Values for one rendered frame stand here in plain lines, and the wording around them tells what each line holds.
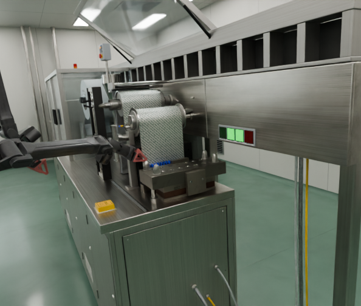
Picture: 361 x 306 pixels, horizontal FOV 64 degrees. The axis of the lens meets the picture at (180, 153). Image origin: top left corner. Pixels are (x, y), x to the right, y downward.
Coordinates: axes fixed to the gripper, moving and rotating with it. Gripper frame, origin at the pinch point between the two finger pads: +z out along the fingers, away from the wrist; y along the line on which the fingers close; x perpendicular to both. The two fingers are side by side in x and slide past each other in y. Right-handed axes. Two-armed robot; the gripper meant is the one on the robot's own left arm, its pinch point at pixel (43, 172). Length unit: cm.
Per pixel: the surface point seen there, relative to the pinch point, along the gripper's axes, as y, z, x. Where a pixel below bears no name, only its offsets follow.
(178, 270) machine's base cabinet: -59, 55, -1
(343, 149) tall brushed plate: -122, 5, -37
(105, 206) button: -37.3, 14.6, -0.3
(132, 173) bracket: -25.0, 22.5, -26.3
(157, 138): -37, 11, -43
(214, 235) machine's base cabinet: -66, 54, -24
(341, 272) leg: -121, 59, -27
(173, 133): -41, 14, -51
